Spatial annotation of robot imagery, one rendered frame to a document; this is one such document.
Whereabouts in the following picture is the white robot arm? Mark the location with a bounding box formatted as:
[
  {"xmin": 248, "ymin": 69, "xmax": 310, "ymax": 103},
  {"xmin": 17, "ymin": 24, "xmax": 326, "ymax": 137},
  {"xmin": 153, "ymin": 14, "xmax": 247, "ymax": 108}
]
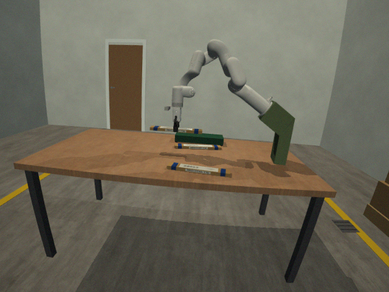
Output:
[{"xmin": 164, "ymin": 40, "xmax": 272, "ymax": 117}]

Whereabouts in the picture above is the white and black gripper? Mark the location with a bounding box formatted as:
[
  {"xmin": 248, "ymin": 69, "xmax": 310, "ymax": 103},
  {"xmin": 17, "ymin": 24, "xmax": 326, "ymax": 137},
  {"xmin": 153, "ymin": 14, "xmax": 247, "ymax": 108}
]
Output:
[{"xmin": 173, "ymin": 106, "xmax": 183, "ymax": 132}]

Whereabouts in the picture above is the tan box with blue bands and white label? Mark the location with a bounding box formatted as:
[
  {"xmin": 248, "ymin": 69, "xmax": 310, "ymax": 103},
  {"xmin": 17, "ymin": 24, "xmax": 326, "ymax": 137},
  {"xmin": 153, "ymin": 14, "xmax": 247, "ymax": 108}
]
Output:
[
  {"xmin": 150, "ymin": 126, "xmax": 202, "ymax": 134},
  {"xmin": 174, "ymin": 144, "xmax": 222, "ymax": 150},
  {"xmin": 167, "ymin": 162, "xmax": 230, "ymax": 177}
]

